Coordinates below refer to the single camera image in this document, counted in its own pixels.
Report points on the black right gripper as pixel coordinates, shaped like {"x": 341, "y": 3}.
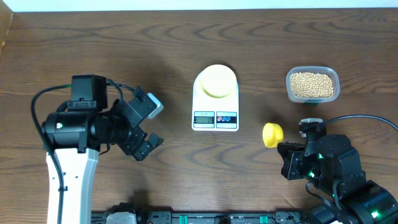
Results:
{"x": 291, "y": 158}

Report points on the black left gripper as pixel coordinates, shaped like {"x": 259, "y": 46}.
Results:
{"x": 132, "y": 143}

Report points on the yellow measuring scoop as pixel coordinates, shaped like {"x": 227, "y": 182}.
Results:
{"x": 272, "y": 134}

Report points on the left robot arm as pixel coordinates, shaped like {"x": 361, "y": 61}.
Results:
{"x": 73, "y": 136}

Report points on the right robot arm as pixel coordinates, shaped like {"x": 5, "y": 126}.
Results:
{"x": 332, "y": 165}

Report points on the white digital kitchen scale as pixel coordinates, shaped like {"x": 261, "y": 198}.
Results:
{"x": 214, "y": 114}

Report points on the pale yellow bowl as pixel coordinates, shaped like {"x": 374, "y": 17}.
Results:
{"x": 218, "y": 81}

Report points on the soybeans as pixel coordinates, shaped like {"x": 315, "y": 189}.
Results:
{"x": 311, "y": 85}

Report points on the clear plastic bean container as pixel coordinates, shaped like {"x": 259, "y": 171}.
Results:
{"x": 313, "y": 69}

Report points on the black mounting rail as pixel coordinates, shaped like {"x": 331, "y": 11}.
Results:
{"x": 131, "y": 213}

